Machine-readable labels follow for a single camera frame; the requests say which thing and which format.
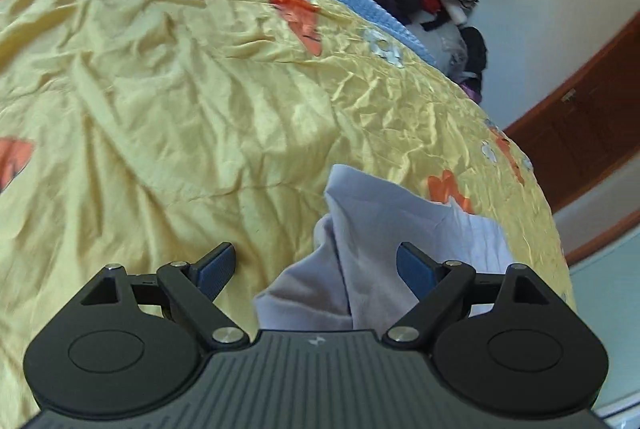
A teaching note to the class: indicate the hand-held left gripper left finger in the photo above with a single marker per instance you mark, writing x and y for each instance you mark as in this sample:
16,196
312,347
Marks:
217,271

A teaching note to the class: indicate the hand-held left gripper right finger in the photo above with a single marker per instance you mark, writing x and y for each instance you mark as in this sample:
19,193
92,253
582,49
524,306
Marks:
415,271

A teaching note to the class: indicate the small lavender garment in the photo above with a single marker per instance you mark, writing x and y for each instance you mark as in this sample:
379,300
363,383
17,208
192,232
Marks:
370,229

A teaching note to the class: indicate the yellow printed blanket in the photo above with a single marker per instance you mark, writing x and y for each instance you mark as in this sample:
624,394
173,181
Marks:
175,84

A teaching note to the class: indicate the wooden door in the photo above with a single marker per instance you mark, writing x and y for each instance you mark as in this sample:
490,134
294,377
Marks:
590,119

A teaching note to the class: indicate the light blue knit blanket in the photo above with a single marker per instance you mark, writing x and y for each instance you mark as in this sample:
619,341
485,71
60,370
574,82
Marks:
360,1

